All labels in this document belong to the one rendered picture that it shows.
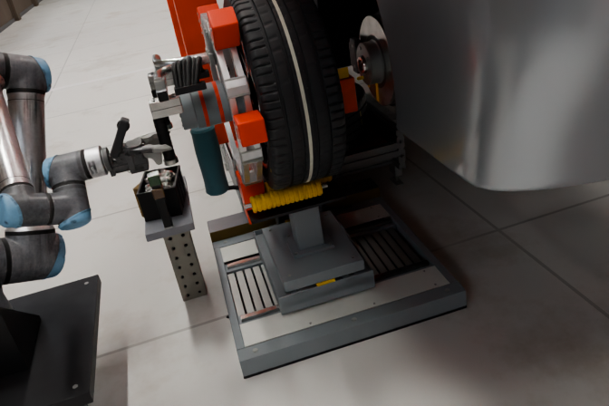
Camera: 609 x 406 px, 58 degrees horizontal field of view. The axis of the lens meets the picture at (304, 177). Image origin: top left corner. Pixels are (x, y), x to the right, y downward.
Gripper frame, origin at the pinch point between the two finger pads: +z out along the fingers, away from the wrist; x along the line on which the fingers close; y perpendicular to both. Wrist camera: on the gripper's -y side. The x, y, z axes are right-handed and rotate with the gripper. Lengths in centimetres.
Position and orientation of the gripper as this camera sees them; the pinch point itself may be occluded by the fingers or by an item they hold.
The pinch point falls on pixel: (170, 137)
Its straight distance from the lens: 170.3
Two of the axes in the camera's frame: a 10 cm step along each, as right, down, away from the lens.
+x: 2.6, 3.9, -8.8
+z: 9.5, -2.5, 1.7
